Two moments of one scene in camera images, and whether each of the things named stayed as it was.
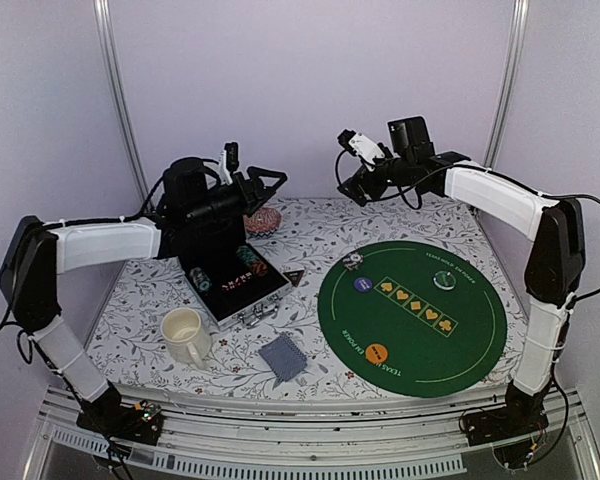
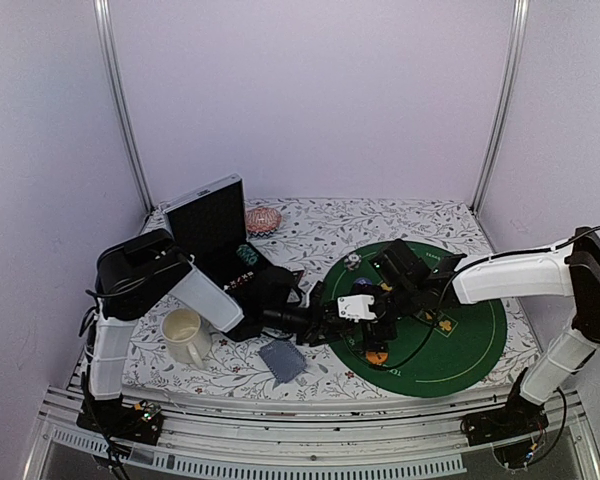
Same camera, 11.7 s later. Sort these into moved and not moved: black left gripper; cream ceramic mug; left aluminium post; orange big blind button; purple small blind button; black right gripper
Moved: black right gripper; black left gripper
Not moved: orange big blind button; left aluminium post; purple small blind button; cream ceramic mug
